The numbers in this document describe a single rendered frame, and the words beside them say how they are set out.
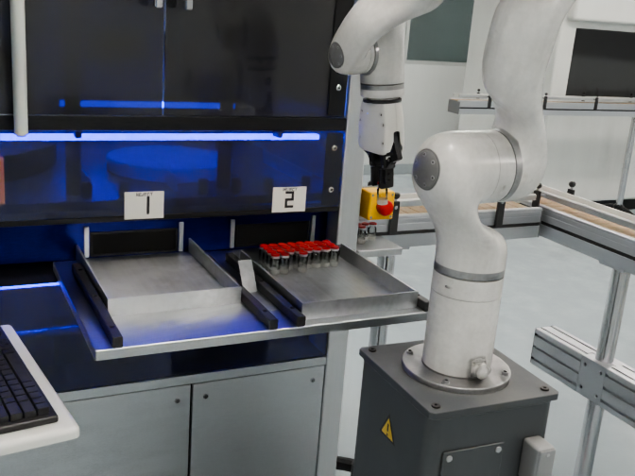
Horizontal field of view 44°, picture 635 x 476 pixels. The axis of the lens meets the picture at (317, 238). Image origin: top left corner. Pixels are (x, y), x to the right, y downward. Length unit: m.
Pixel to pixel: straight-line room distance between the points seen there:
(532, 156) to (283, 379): 0.97
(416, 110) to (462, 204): 6.28
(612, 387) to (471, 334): 1.07
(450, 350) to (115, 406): 0.85
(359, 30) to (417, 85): 6.06
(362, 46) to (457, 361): 0.57
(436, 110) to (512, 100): 6.38
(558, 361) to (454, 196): 1.36
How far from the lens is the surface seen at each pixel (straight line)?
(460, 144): 1.24
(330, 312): 1.54
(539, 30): 1.23
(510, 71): 1.24
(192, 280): 1.69
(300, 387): 2.05
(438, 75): 7.60
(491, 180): 1.26
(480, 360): 1.37
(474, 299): 1.33
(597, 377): 2.41
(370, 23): 1.42
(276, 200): 1.83
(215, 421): 2.00
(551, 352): 2.53
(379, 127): 1.53
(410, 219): 2.16
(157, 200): 1.74
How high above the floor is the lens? 1.45
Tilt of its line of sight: 16 degrees down
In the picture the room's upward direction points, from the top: 4 degrees clockwise
